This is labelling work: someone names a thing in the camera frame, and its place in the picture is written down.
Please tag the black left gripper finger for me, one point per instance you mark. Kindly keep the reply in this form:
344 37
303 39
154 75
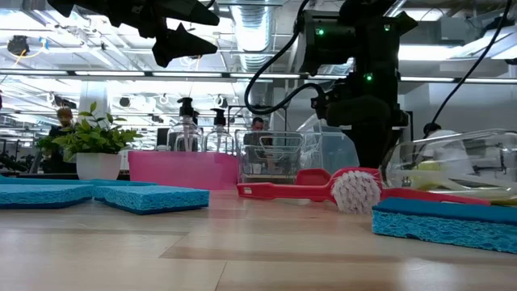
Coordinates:
177 46
190 12

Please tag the clear soap pump bottle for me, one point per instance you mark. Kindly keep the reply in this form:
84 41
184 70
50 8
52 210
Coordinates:
196 117
464 161
186 107
219 117

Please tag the yellow-green dish brush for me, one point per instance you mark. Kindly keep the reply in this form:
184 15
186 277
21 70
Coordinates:
429 165

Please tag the thin red dish brush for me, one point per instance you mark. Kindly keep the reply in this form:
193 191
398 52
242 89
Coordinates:
282 191

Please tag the dark blue scrub sponge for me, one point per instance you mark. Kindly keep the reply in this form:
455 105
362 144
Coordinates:
444 230

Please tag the light blue sponge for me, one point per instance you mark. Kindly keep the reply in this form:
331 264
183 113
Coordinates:
153 200
40 196

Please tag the person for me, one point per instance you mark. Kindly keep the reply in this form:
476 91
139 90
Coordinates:
257 123
64 117
431 129

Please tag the small clear plastic bin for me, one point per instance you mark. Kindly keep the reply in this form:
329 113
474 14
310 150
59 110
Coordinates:
278 157

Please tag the black monitor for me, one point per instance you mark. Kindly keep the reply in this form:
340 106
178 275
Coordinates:
162 139

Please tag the round black ceiling fixture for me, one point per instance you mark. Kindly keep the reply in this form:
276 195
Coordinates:
18 44

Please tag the pink plastic bin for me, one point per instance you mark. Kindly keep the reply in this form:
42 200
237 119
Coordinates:
182 169

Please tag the green plant in white pot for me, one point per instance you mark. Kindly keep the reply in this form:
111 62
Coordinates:
97 165

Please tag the silver ventilation duct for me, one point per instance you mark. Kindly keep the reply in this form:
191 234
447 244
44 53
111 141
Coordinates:
252 32

